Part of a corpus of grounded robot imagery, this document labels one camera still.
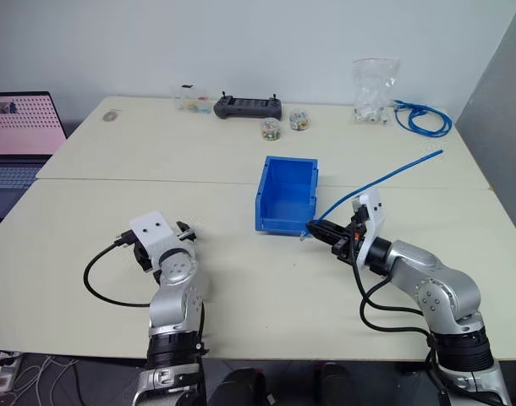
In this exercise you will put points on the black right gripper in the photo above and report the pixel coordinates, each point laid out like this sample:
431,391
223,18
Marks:
347,241

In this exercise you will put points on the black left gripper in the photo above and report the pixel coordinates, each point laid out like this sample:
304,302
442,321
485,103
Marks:
142,257

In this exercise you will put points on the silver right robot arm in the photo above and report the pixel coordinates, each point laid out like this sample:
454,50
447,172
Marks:
435,283

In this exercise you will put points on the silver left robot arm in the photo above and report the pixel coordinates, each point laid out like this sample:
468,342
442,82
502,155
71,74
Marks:
173,304

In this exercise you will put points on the blue plastic bin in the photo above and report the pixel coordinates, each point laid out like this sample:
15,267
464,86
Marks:
285,199

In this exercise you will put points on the clear jar of coloured beads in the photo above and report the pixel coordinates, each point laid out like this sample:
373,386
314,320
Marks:
300,121
270,130

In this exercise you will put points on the clear box with coloured bits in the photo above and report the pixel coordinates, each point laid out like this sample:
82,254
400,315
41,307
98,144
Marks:
192,101

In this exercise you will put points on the black handheld remote controller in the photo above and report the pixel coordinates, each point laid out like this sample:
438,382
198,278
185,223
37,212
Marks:
247,108

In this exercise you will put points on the round grey disc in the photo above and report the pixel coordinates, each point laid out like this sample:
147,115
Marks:
111,115

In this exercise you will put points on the clear bag of white couplers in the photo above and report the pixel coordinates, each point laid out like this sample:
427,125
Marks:
373,97

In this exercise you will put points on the open laptop with pink screen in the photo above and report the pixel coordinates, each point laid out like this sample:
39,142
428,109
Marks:
17,139

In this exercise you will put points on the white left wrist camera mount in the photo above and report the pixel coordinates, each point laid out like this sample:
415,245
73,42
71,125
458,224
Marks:
152,232

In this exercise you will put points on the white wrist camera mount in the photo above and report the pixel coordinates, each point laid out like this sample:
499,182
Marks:
373,215
152,232

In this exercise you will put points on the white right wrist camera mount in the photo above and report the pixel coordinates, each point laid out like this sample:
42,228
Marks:
373,215

